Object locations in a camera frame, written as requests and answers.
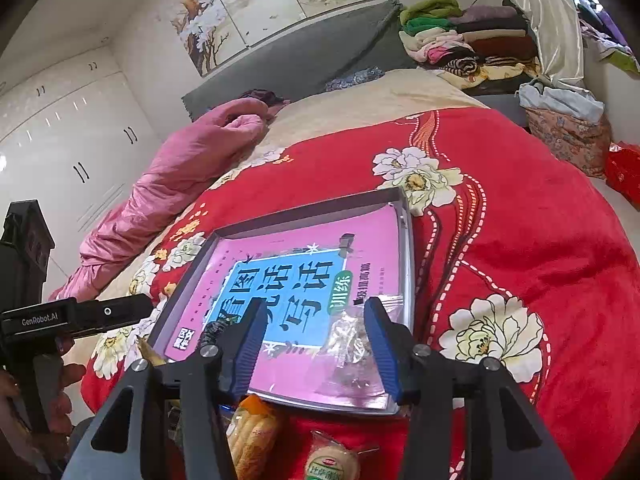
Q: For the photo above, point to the pink and blue book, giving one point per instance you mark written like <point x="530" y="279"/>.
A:
<point x="280" y="290"/>

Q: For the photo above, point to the white wardrobe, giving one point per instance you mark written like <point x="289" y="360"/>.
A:
<point x="75" y="125"/>

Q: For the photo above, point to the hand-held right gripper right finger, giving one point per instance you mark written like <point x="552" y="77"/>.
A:
<point x="382" y="352"/>

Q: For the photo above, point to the cream curtain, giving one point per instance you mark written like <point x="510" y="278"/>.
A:
<point x="555" y="20"/>

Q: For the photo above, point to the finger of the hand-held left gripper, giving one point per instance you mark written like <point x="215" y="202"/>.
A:
<point x="112" y="312"/>

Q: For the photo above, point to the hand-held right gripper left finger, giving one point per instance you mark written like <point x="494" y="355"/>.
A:
<point x="250" y="355"/>

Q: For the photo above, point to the light blue cloth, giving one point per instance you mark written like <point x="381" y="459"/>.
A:
<point x="560" y="97"/>

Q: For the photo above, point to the red plastic bag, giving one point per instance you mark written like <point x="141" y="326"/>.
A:
<point x="622" y="170"/>

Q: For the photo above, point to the orange biscuit packet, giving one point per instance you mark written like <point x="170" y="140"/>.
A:
<point x="252" y="435"/>

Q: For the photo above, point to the hanging clothes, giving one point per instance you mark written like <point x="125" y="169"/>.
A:
<point x="610" y="35"/>

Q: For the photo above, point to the dark purple cloth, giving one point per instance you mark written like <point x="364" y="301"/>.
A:
<point x="260" y="96"/>

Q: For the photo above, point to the red floral blanket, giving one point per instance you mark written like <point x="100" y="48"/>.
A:
<point x="525" y="240"/>

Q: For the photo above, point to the floral fabric bag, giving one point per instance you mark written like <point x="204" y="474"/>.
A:
<point x="570" y="140"/>

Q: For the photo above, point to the grey headboard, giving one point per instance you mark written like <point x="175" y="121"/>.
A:
<point x="300" y="55"/>

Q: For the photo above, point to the blue patterned pillow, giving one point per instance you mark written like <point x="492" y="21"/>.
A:
<point x="355" y="80"/>

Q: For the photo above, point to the pile of folded clothes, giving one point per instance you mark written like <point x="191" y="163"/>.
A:
<point x="475" y="40"/>

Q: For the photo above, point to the grey bedside cabinet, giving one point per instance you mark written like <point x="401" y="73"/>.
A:
<point x="500" y="105"/>

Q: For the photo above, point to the flower wall painting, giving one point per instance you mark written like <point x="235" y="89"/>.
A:
<point x="240" y="0"/>

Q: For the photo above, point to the beige bed sheet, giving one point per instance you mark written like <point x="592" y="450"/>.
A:
<point x="350" y="105"/>

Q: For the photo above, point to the pink quilt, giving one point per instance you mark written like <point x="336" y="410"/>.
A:
<point x="165" y="180"/>

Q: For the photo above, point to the grey metal tray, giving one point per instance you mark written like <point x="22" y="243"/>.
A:
<point x="300" y="207"/>

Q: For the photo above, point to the round cake packet green label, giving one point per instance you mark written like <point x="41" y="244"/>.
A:
<point x="330" y="462"/>

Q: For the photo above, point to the clear candy packet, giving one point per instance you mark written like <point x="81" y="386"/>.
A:
<point x="350" y="340"/>

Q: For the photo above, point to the black snack packet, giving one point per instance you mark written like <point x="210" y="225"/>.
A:
<point x="216" y="331"/>

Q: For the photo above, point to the yellow snack packet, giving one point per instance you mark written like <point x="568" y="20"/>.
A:
<point x="150" y="355"/>

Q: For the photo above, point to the person's left hand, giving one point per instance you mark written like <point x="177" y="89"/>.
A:
<point x="67" y="375"/>

